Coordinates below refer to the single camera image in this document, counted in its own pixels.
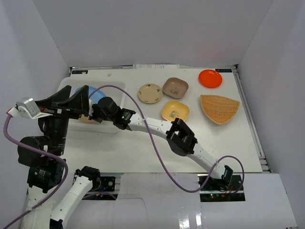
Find blue round plate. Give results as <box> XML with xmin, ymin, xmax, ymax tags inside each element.
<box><xmin>72</xmin><ymin>85</ymin><xmax>106</xmax><ymax>111</ymax></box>

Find small beige floral plate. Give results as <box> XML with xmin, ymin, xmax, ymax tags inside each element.
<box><xmin>137</xmin><ymin>83</ymin><xmax>163</xmax><ymax>104</ymax></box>

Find yellow square dish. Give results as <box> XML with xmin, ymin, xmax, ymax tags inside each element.
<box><xmin>161</xmin><ymin>100</ymin><xmax>190</xmax><ymax>121</ymax></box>

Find brown square dish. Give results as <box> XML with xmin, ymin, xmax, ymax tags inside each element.
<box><xmin>163</xmin><ymin>77</ymin><xmax>189</xmax><ymax>99</ymax></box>

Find orange round plate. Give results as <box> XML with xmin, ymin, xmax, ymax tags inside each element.
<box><xmin>198</xmin><ymin>69</ymin><xmax>223</xmax><ymax>88</ymax></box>

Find woven wicker tray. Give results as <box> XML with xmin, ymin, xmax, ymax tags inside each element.
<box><xmin>200</xmin><ymin>95</ymin><xmax>240</xmax><ymax>125</ymax></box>

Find yellow round plate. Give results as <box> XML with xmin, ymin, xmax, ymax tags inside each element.
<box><xmin>78</xmin><ymin>114</ymin><xmax>97</xmax><ymax>124</ymax></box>

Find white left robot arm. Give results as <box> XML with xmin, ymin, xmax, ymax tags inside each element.
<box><xmin>16</xmin><ymin>85</ymin><xmax>101</xmax><ymax>229</ymax></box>

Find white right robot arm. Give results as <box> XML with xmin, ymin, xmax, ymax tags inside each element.
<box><xmin>89</xmin><ymin>97</ymin><xmax>233</xmax><ymax>190</ymax></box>

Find white plastic bin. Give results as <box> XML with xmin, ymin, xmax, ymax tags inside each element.
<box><xmin>59</xmin><ymin>76</ymin><xmax>126</xmax><ymax>134</ymax></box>

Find papers at back edge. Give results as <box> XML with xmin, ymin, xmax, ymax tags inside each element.
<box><xmin>133</xmin><ymin>64</ymin><xmax>180</xmax><ymax>69</ymax></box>

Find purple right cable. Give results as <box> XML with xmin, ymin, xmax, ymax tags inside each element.
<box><xmin>87</xmin><ymin>85</ymin><xmax>245</xmax><ymax>193</ymax></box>

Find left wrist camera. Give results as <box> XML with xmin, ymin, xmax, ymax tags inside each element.
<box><xmin>6</xmin><ymin>97</ymin><xmax>52</xmax><ymax>120</ymax></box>

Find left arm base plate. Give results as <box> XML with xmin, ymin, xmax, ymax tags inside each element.
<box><xmin>83</xmin><ymin>176</ymin><xmax>118</xmax><ymax>200</ymax></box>

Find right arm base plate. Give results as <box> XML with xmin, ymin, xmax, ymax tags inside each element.
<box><xmin>199</xmin><ymin>175</ymin><xmax>245</xmax><ymax>203</ymax></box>

